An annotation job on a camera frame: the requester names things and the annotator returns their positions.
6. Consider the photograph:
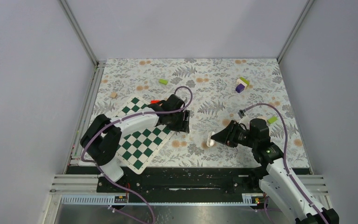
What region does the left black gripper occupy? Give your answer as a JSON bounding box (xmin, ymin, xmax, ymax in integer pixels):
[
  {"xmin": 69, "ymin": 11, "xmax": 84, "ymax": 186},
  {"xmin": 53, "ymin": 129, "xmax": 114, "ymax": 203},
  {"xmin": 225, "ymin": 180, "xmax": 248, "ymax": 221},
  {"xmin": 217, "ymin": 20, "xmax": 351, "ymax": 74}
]
[{"xmin": 167, "ymin": 109, "xmax": 189, "ymax": 133}]

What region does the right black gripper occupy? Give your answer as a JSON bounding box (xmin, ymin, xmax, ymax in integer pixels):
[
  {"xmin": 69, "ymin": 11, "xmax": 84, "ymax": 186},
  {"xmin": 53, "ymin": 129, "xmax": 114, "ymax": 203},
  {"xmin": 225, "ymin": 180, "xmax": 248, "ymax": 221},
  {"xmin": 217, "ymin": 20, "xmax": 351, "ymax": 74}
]
[{"xmin": 211, "ymin": 120, "xmax": 257, "ymax": 148}]

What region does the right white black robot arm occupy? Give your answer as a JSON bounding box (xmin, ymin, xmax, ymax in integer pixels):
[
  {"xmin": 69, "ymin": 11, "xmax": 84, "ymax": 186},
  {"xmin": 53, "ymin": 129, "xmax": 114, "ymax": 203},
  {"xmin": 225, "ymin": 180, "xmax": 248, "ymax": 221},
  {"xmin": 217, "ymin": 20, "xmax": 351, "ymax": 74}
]
[{"xmin": 207, "ymin": 118, "xmax": 339, "ymax": 224}]

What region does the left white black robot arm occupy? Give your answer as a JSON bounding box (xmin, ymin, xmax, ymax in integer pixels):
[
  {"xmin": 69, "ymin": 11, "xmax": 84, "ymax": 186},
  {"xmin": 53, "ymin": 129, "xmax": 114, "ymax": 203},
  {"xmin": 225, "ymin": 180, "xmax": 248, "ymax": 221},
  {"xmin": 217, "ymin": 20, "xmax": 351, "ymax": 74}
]
[{"xmin": 80, "ymin": 94, "xmax": 190, "ymax": 192}]

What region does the lime green block left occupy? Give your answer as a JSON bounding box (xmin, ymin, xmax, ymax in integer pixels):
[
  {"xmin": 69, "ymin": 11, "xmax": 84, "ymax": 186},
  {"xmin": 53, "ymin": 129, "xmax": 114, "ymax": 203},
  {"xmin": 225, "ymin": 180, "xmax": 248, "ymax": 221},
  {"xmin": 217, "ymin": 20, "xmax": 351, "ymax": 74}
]
[{"xmin": 158, "ymin": 79, "xmax": 168, "ymax": 85}]

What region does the lime green block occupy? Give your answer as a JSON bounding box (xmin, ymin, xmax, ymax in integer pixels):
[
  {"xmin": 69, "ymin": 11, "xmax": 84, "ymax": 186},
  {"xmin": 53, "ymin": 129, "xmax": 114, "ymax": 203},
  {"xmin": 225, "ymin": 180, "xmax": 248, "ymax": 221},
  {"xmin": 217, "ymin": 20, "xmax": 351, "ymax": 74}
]
[
  {"xmin": 240, "ymin": 77, "xmax": 249, "ymax": 85},
  {"xmin": 267, "ymin": 116, "xmax": 278, "ymax": 124},
  {"xmin": 158, "ymin": 79, "xmax": 168, "ymax": 85}
]

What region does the floral patterned table mat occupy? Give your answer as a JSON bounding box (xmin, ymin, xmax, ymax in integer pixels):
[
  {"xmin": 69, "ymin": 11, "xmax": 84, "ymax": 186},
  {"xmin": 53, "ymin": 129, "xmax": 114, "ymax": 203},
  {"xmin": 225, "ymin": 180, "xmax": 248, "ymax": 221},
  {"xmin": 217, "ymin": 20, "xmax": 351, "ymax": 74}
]
[{"xmin": 91, "ymin": 58, "xmax": 310, "ymax": 168}]

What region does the green white chessboard mat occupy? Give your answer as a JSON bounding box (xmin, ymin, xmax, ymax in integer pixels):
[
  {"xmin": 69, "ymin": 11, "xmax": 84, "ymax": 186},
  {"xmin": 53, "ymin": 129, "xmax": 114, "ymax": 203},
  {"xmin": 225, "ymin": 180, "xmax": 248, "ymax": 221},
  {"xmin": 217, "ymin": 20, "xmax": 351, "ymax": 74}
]
[{"xmin": 112, "ymin": 96, "xmax": 181, "ymax": 175}]

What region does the purple block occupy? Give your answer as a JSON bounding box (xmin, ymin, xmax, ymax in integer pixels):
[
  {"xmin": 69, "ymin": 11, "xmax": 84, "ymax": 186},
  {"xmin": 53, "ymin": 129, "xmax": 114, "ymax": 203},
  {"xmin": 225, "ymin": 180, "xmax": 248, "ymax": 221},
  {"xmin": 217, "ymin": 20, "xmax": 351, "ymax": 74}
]
[{"xmin": 235, "ymin": 84, "xmax": 246, "ymax": 93}]

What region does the lime green block right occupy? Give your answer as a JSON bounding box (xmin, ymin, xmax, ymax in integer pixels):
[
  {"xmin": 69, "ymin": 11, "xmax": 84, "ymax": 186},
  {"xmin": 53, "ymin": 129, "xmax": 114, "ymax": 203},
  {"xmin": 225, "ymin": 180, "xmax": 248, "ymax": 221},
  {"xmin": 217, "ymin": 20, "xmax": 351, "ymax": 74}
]
[{"xmin": 267, "ymin": 116, "xmax": 278, "ymax": 124}]

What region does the white cream block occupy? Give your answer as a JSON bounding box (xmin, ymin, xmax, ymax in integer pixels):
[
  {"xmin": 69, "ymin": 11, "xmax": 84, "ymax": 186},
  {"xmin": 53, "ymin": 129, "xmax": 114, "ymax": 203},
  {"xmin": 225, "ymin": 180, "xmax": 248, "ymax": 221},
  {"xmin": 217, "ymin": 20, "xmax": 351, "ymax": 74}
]
[{"xmin": 236, "ymin": 78, "xmax": 247, "ymax": 86}]

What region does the lime green block far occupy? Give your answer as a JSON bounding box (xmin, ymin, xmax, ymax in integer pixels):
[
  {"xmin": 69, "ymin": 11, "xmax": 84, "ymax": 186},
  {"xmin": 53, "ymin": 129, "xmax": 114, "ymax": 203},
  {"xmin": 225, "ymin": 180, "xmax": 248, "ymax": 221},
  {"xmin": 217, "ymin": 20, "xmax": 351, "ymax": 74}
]
[{"xmin": 240, "ymin": 77, "xmax": 249, "ymax": 85}]

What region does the tan wooden block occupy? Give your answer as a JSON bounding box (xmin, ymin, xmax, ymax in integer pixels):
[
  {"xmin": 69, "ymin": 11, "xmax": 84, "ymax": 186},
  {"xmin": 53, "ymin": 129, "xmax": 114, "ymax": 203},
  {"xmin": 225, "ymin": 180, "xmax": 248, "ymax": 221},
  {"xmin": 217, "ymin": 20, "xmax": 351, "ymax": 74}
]
[{"xmin": 110, "ymin": 92, "xmax": 117, "ymax": 98}]

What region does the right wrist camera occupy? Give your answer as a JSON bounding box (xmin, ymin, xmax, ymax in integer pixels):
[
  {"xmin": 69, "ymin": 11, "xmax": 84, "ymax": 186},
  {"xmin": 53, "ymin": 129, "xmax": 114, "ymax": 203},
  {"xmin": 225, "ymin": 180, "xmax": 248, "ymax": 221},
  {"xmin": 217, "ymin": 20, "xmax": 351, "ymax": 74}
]
[{"xmin": 238, "ymin": 110, "xmax": 250, "ymax": 125}]

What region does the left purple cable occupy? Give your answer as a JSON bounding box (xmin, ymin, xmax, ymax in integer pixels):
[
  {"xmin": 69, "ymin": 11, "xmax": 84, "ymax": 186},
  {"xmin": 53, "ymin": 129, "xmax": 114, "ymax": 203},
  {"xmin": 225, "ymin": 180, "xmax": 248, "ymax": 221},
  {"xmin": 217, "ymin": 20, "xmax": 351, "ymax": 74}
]
[{"xmin": 80, "ymin": 86, "xmax": 193, "ymax": 224}]

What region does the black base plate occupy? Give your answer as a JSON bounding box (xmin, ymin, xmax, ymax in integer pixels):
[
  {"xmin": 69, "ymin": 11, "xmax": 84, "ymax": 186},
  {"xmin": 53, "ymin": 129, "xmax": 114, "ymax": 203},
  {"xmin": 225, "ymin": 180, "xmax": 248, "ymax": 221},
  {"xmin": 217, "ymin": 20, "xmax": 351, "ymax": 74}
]
[{"xmin": 65, "ymin": 167, "xmax": 311, "ymax": 204}]

